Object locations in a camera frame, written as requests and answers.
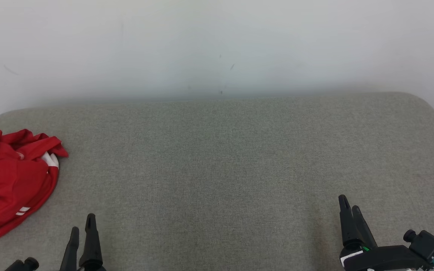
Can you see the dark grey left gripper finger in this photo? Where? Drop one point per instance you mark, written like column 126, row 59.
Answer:
column 90, row 248
column 70, row 256

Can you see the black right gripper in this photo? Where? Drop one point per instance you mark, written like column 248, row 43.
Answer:
column 386, row 258

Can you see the red white basketball jersey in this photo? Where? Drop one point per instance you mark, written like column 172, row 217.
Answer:
column 9, row 188

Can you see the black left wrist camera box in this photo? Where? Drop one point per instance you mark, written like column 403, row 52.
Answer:
column 25, row 264

